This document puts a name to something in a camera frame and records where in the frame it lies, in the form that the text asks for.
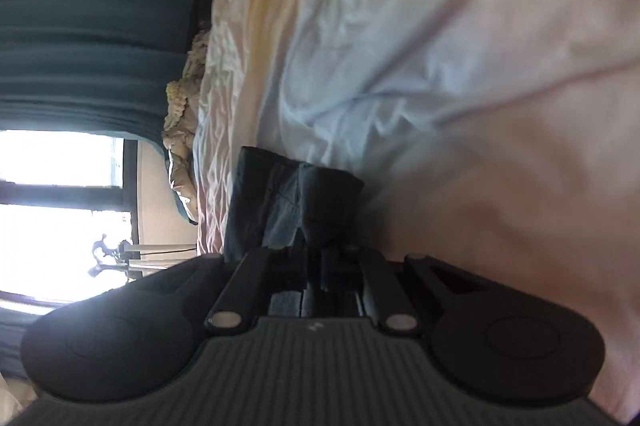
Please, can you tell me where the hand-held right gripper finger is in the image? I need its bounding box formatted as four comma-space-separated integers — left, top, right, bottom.
161, 247, 321, 338

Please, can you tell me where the dark grey garment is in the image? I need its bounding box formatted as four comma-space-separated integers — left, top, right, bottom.
223, 146, 366, 267

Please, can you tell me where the white clothes drying rack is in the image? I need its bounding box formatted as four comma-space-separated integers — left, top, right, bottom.
89, 233, 199, 279

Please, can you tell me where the beige quilted blanket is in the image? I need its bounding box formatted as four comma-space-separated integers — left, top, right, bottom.
161, 30, 212, 227

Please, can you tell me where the dark framed window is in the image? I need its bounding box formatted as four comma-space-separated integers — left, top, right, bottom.
0, 130, 139, 307

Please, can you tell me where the teal curtain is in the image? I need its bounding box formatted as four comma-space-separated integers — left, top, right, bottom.
0, 296, 56, 382
0, 0, 217, 147

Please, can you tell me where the pastel bed sheet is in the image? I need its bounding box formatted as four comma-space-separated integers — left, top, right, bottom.
192, 0, 640, 422

